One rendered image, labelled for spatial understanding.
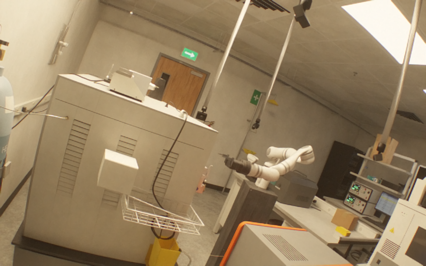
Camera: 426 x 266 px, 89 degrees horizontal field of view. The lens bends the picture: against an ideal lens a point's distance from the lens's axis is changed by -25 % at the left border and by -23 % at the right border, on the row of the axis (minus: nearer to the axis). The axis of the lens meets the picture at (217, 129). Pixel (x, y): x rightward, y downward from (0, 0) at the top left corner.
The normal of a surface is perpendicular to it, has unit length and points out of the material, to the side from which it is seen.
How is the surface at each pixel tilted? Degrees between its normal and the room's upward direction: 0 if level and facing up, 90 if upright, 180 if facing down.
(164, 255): 93
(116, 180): 90
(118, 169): 90
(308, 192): 90
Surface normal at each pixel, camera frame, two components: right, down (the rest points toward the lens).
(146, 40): 0.36, 0.19
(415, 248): -0.86, -0.31
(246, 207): 0.10, 0.10
